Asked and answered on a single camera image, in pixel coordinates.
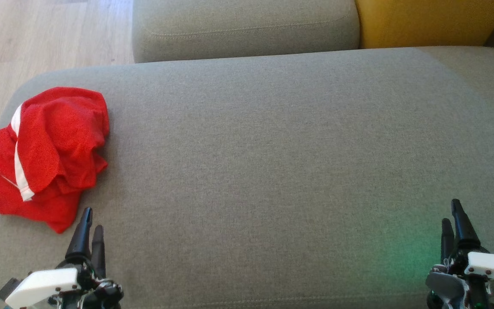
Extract red basketball jersey white sleeves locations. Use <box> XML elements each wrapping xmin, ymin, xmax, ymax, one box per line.
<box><xmin>0</xmin><ymin>127</ymin><xmax>109</xmax><ymax>234</ymax></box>

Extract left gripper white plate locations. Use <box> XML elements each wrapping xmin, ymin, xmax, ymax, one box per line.
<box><xmin>5</xmin><ymin>207</ymin><xmax>124</xmax><ymax>309</ymax></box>

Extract large yellow sofa back cushion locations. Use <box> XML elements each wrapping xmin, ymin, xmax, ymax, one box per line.
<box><xmin>354</xmin><ymin>0</ymin><xmax>494</xmax><ymax>49</ymax></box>

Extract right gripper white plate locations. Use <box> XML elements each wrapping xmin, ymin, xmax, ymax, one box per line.
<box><xmin>440</xmin><ymin>198</ymin><xmax>494</xmax><ymax>309</ymax></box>

